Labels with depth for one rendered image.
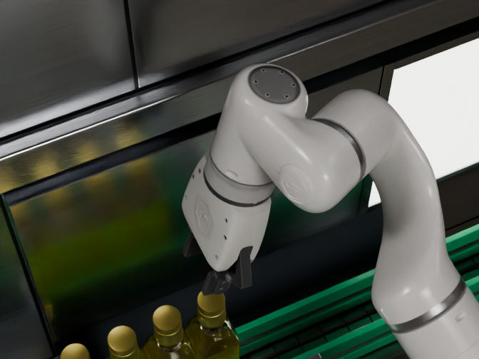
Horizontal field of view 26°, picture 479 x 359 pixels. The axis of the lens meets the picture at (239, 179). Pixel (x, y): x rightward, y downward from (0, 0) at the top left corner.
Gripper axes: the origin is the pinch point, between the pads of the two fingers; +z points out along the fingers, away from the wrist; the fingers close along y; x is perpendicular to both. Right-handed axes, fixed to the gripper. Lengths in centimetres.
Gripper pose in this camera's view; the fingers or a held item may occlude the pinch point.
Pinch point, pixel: (208, 262)
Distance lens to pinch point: 117.3
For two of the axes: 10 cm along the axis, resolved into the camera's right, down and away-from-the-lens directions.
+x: 8.8, -1.9, 4.4
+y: 4.1, 7.5, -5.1
